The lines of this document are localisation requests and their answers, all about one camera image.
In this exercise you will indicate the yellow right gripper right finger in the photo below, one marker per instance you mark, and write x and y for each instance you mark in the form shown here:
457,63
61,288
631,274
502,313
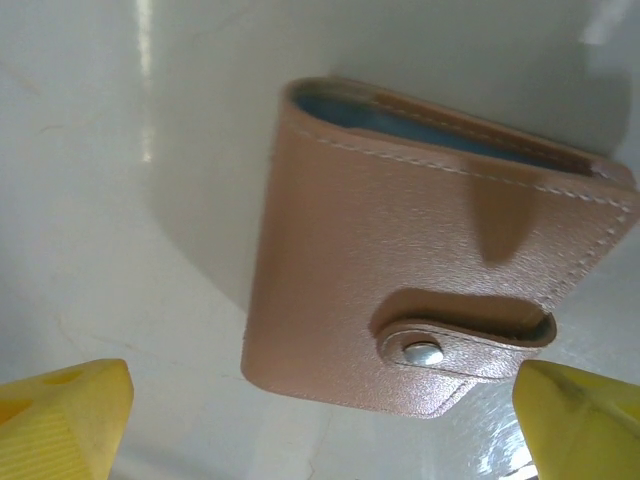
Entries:
585,430

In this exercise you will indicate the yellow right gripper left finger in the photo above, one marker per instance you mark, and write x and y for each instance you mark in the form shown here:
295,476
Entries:
60,425

